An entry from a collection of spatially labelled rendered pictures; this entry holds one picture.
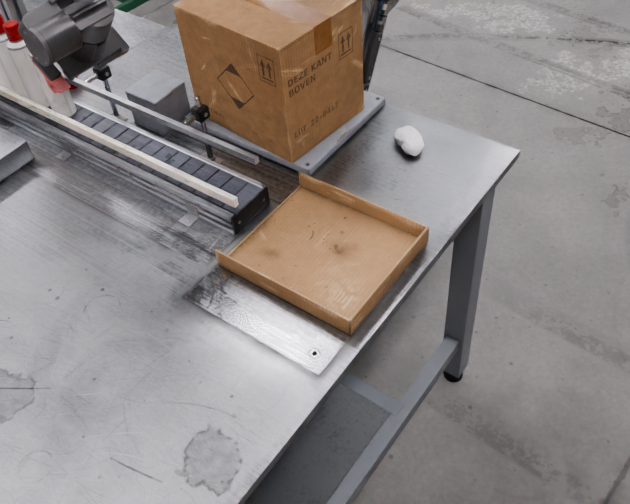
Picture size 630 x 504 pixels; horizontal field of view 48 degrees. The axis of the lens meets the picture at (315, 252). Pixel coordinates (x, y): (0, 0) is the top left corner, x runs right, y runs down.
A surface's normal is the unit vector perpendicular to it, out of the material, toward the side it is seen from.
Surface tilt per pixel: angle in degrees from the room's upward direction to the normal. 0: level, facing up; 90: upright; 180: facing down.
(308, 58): 90
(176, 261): 0
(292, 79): 90
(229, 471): 0
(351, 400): 0
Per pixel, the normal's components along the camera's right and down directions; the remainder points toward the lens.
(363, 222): -0.07, -0.68
